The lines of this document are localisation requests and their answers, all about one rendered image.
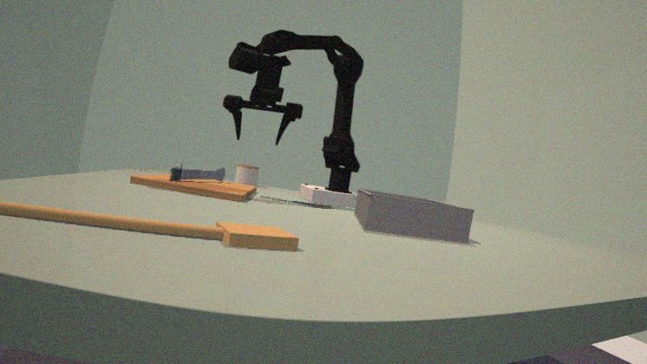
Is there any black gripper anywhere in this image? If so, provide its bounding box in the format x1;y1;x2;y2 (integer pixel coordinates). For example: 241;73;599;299
223;75;304;146

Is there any grey roasting tin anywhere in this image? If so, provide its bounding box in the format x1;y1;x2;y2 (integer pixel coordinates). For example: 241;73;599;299
355;188;474;243

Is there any light wooden board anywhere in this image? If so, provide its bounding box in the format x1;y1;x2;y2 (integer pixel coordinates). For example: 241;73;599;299
130;174;257;202

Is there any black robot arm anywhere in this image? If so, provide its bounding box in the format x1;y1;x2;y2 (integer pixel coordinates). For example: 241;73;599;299
229;29;363;194

